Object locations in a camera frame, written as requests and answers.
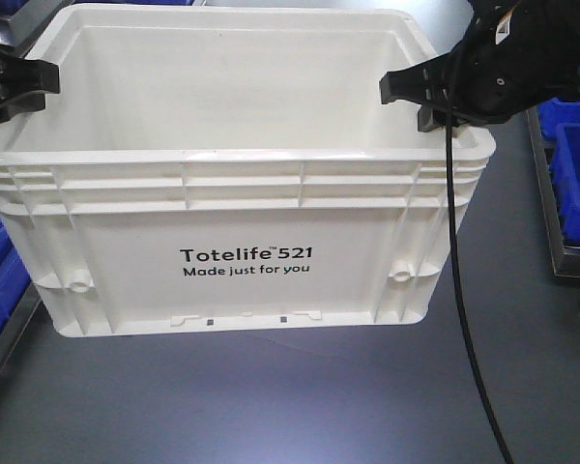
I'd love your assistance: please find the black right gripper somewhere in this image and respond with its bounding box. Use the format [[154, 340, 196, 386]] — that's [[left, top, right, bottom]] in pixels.
[[379, 9, 580, 132]]

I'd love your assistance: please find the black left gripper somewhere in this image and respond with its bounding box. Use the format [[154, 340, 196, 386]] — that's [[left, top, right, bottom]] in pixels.
[[0, 55, 60, 124]]

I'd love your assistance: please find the white plastic Totelife tote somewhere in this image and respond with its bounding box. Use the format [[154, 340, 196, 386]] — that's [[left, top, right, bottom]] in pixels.
[[0, 3, 495, 338]]

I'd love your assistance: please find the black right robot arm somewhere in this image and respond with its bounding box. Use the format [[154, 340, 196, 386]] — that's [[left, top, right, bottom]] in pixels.
[[379, 1, 580, 132]]

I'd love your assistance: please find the blue bin right shelf upper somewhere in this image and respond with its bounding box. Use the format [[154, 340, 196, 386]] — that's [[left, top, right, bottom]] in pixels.
[[537, 98, 580, 247]]

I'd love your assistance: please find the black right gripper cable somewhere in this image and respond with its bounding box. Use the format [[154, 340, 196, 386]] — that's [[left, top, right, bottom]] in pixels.
[[442, 57, 516, 464]]

